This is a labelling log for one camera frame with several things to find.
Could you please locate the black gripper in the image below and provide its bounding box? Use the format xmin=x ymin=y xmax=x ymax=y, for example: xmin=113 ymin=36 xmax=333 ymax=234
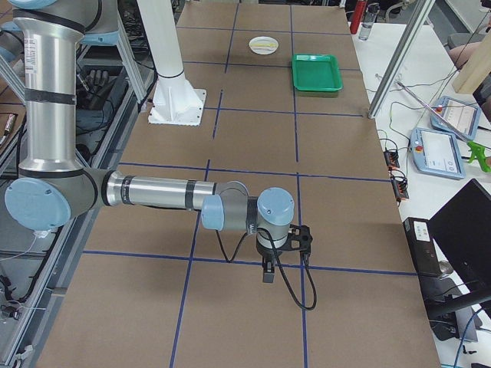
xmin=256 ymin=242 xmax=287 ymax=283

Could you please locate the white round plate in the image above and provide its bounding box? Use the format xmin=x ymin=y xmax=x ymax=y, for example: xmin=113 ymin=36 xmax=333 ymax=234
xmin=249 ymin=36 xmax=279 ymax=55

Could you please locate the yellow plastic spoon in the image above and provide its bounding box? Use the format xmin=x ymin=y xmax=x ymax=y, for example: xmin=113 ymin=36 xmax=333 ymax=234
xmin=252 ymin=44 xmax=277 ymax=49

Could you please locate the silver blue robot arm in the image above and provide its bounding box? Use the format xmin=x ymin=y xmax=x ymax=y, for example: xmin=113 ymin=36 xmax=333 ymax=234
xmin=5 ymin=1 xmax=294 ymax=282

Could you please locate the black desktop computer box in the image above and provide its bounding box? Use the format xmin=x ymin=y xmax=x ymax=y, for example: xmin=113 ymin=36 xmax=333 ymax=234
xmin=403 ymin=217 xmax=442 ymax=278

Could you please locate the near orange black connector block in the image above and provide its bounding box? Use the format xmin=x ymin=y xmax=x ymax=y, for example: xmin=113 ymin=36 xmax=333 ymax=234
xmin=389 ymin=169 xmax=409 ymax=203

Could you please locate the orange black connector block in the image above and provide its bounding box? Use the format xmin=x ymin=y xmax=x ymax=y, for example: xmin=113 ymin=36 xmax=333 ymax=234
xmin=389 ymin=169 xmax=409 ymax=203
xmin=383 ymin=138 xmax=400 ymax=169

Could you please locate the far orange black connector block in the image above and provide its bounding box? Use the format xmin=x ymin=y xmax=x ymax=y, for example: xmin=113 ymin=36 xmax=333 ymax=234
xmin=383 ymin=138 xmax=400 ymax=169

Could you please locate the black computer monitor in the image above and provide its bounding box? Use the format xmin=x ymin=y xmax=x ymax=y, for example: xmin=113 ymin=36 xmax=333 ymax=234
xmin=427 ymin=179 xmax=490 ymax=319

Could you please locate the near blue teach pendant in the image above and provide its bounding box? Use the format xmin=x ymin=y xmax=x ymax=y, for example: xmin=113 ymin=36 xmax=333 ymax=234
xmin=410 ymin=127 xmax=466 ymax=179

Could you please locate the blue teach pendant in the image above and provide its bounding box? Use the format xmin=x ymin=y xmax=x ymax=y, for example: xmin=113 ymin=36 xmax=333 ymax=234
xmin=433 ymin=96 xmax=482 ymax=140
xmin=410 ymin=127 xmax=466 ymax=179

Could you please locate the green plastic tray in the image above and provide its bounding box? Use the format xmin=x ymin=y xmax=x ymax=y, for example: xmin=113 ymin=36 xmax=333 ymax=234
xmin=292 ymin=54 xmax=344 ymax=93

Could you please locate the far blue teach pendant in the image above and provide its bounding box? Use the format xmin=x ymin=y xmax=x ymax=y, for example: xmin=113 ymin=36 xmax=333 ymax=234
xmin=433 ymin=96 xmax=482 ymax=140

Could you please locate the red bottle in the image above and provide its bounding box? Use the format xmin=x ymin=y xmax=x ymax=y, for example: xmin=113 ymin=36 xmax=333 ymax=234
xmin=350 ymin=0 xmax=367 ymax=35

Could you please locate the clear water bottle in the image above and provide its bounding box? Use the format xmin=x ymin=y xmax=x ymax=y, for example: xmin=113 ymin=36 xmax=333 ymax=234
xmin=358 ymin=2 xmax=380 ymax=41

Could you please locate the wooden beam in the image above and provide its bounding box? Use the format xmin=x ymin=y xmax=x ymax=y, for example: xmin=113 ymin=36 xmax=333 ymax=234
xmin=449 ymin=31 xmax=490 ymax=94

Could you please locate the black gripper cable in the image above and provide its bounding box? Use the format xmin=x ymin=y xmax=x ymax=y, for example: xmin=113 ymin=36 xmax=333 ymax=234
xmin=215 ymin=225 xmax=318 ymax=311

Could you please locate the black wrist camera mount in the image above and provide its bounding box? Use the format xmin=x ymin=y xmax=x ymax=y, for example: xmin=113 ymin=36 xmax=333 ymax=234
xmin=282 ymin=224 xmax=313 ymax=255

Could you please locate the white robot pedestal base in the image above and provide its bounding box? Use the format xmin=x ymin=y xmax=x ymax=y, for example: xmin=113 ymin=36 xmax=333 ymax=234
xmin=137 ymin=0 xmax=206 ymax=127

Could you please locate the green handled grabber tool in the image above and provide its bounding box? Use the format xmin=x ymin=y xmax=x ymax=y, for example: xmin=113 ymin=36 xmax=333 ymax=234
xmin=396 ymin=80 xmax=490 ymax=173

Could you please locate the aluminium frame post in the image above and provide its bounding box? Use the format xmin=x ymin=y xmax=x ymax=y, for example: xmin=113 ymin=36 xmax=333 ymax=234
xmin=367 ymin=0 xmax=436 ymax=119

